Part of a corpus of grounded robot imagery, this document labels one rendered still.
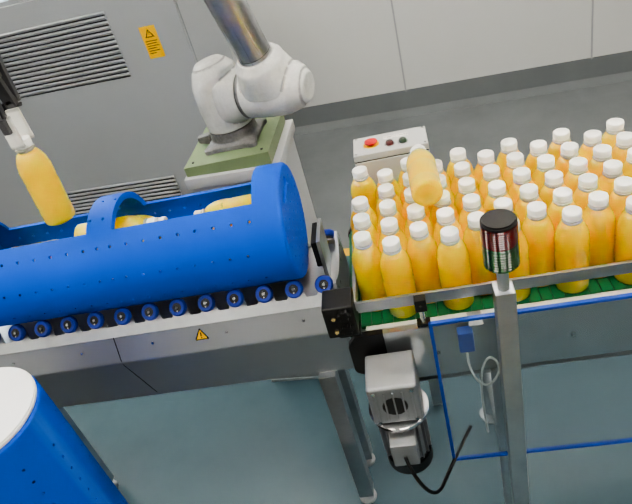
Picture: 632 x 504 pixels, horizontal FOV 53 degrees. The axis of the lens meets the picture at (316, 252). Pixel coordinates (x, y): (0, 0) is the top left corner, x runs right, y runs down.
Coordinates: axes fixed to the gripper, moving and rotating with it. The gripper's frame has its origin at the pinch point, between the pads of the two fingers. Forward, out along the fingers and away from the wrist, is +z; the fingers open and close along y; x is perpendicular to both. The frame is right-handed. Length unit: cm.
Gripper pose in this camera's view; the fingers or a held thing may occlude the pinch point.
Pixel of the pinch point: (15, 129)
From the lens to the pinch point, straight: 149.8
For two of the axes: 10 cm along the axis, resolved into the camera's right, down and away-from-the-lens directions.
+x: 9.7, -1.7, -1.7
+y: -0.4, 5.9, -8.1
